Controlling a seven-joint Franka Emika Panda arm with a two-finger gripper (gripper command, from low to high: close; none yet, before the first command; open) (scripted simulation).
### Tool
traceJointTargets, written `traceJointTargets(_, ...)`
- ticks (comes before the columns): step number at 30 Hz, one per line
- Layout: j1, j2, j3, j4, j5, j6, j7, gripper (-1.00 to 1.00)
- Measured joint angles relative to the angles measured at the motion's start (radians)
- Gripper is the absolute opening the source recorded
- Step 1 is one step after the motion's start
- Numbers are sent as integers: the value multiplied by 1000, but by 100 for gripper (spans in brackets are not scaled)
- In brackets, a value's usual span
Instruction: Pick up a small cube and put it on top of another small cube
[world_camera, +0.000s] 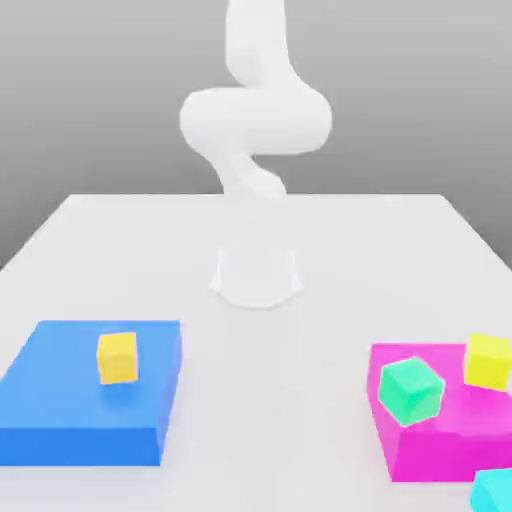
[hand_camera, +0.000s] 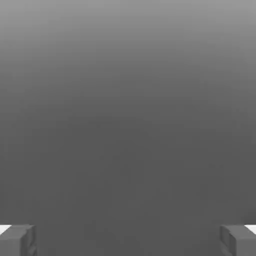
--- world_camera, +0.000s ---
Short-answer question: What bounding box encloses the small orange-yellow cube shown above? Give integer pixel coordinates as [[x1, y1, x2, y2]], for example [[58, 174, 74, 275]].
[[96, 331, 139, 386]]

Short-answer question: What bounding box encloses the small green cube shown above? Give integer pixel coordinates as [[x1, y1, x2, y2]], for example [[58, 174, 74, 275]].
[[377, 355, 446, 428]]

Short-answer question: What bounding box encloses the small lemon yellow cube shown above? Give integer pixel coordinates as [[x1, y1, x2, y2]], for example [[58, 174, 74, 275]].
[[463, 332, 512, 392]]

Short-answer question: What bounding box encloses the small cyan cube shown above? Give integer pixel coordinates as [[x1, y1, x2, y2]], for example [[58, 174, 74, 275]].
[[469, 467, 512, 512]]

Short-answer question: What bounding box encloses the large blue box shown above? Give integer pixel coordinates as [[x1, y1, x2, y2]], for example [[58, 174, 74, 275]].
[[0, 319, 184, 468]]

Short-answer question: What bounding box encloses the large magenta box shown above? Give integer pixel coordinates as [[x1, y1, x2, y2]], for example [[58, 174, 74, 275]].
[[366, 342, 512, 484]]

